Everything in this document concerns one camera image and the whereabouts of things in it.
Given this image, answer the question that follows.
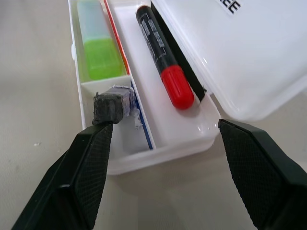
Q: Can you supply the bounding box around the black marker with red cap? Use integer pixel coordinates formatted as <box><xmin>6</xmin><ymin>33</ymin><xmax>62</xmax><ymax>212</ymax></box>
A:
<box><xmin>135</xmin><ymin>5</ymin><xmax>195</xmax><ymax>110</ymax></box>

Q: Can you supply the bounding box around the translucent glue stick green cap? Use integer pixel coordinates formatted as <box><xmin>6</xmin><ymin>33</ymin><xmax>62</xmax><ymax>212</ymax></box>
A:
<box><xmin>76</xmin><ymin>0</ymin><xmax>123</xmax><ymax>80</ymax></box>

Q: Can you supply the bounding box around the white pen case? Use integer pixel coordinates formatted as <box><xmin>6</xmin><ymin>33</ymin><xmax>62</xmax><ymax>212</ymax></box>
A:
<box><xmin>67</xmin><ymin>0</ymin><xmax>307</xmax><ymax>177</ymax></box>

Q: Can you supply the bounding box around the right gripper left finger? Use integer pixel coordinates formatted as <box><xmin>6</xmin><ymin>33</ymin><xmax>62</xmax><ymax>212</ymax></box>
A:
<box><xmin>11</xmin><ymin>123</ymin><xmax>114</xmax><ymax>230</ymax></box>

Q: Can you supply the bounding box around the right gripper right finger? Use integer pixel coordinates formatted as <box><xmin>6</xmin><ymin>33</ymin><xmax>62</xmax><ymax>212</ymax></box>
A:
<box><xmin>217</xmin><ymin>119</ymin><xmax>307</xmax><ymax>230</ymax></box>

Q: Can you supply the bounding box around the thin black bar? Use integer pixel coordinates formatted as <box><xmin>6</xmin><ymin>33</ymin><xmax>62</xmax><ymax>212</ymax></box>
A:
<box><xmin>150</xmin><ymin>1</ymin><xmax>207</xmax><ymax>101</ymax></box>

